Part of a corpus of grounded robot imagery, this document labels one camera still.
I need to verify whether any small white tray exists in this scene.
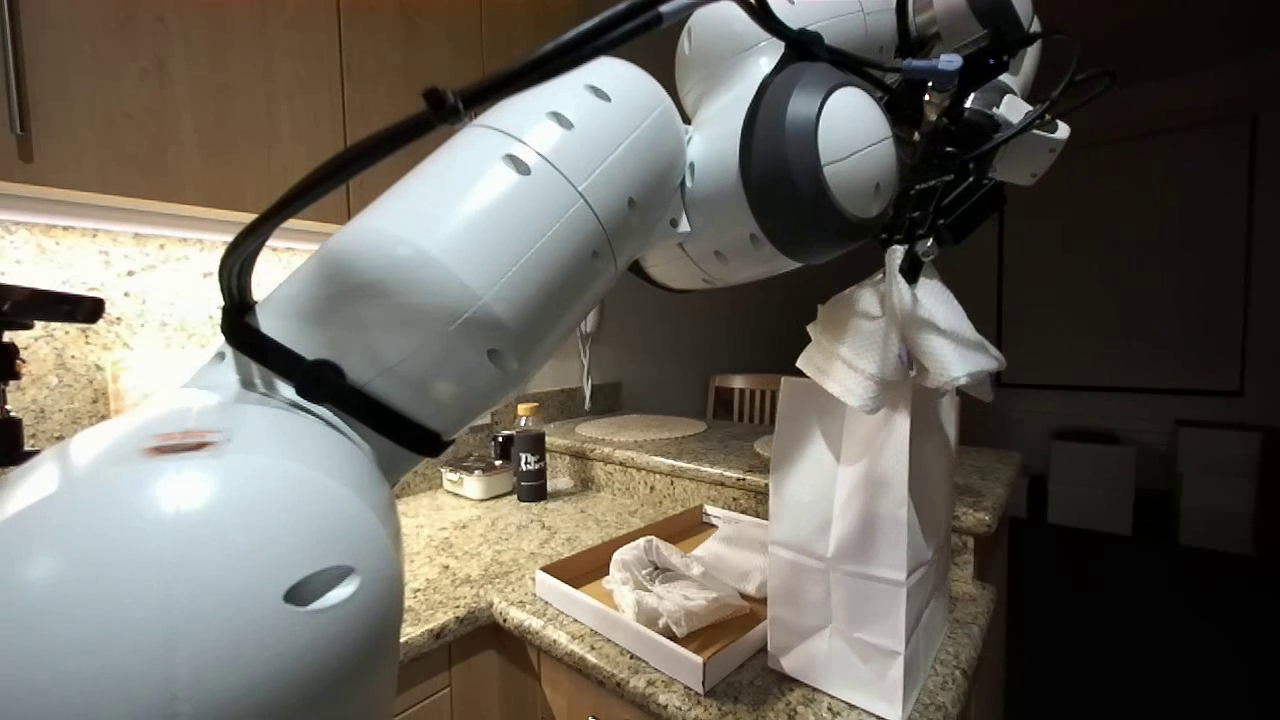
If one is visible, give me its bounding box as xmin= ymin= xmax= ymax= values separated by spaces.
xmin=436 ymin=455 xmax=519 ymax=504

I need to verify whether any white cube stool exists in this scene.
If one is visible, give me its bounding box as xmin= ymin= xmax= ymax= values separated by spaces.
xmin=1045 ymin=430 xmax=1140 ymax=538
xmin=1171 ymin=421 xmax=1269 ymax=560

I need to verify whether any wooden cabinet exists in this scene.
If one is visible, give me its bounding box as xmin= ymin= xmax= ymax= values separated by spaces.
xmin=0 ymin=0 xmax=634 ymax=228
xmin=397 ymin=623 xmax=672 ymax=720

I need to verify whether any folded white cloth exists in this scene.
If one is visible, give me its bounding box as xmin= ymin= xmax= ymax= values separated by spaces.
xmin=691 ymin=516 xmax=773 ymax=599

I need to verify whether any wooden chair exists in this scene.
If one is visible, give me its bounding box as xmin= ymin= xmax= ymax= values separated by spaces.
xmin=706 ymin=370 xmax=791 ymax=430

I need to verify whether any wooden lower cabinet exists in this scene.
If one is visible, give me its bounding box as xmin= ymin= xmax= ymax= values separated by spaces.
xmin=397 ymin=623 xmax=672 ymax=720

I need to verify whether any dark bottle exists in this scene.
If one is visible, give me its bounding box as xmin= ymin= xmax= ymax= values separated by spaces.
xmin=512 ymin=399 xmax=551 ymax=504

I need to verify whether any metal upper cabinet handle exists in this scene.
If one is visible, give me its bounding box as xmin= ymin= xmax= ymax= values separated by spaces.
xmin=0 ymin=0 xmax=32 ymax=166

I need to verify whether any white paper bag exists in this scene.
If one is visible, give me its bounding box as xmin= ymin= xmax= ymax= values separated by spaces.
xmin=766 ymin=370 xmax=965 ymax=720

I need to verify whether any flat cardboard box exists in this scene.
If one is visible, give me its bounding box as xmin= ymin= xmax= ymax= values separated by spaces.
xmin=533 ymin=501 xmax=778 ymax=697

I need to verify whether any thin white pole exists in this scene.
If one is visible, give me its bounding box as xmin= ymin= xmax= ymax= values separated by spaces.
xmin=577 ymin=302 xmax=604 ymax=417

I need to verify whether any black camera on tripod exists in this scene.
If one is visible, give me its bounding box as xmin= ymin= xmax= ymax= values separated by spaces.
xmin=0 ymin=281 xmax=110 ymax=470

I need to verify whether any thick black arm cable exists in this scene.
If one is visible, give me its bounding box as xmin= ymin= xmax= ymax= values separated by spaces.
xmin=218 ymin=0 xmax=970 ymax=464

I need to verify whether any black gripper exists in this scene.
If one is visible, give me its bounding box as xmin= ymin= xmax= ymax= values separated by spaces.
xmin=885 ymin=120 xmax=1011 ymax=289

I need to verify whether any wall projection screen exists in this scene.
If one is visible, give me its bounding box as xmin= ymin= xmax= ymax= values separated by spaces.
xmin=976 ymin=115 xmax=1259 ymax=399

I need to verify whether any crumpled white cloth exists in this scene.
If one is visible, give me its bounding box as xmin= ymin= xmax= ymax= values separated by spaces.
xmin=604 ymin=533 xmax=754 ymax=638

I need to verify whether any wooden upper cabinet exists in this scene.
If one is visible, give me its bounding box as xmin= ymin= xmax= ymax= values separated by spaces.
xmin=0 ymin=0 xmax=634 ymax=228

